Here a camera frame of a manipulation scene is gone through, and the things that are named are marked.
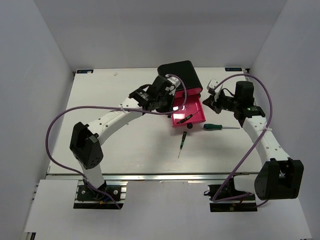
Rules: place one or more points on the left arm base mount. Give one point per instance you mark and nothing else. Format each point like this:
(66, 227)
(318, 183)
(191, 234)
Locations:
(111, 197)

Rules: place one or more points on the blue label sticker right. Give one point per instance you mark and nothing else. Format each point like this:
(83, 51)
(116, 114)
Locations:
(233, 69)

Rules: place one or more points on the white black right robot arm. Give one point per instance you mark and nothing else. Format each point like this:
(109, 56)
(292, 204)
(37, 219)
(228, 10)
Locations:
(280, 176)

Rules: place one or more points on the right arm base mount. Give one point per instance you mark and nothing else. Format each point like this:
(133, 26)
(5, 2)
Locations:
(229, 200)

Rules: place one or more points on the blue label sticker left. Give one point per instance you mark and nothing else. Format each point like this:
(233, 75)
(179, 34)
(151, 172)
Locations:
(84, 71)

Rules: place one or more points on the small black green screwdriver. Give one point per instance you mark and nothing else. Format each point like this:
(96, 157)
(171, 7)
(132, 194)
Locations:
(184, 135)
(187, 118)

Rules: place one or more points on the blue label sticker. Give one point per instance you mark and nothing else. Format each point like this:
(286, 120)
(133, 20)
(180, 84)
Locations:
(233, 69)
(84, 71)

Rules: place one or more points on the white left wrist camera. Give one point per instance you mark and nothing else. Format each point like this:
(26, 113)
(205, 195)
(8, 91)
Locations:
(174, 81)

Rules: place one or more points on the black drawer cabinet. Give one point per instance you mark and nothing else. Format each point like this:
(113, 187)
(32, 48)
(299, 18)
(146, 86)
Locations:
(185, 71)

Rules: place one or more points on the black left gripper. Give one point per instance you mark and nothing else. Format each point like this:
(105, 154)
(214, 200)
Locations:
(170, 94)

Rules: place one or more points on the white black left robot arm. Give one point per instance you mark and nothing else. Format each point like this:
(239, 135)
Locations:
(87, 139)

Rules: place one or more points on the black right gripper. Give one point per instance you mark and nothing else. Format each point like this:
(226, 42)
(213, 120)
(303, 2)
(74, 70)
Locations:
(212, 102)

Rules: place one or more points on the aluminium front rail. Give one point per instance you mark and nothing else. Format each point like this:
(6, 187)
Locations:
(144, 177)

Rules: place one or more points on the large green handled screwdriver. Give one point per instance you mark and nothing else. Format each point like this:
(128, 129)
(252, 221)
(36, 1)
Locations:
(213, 127)

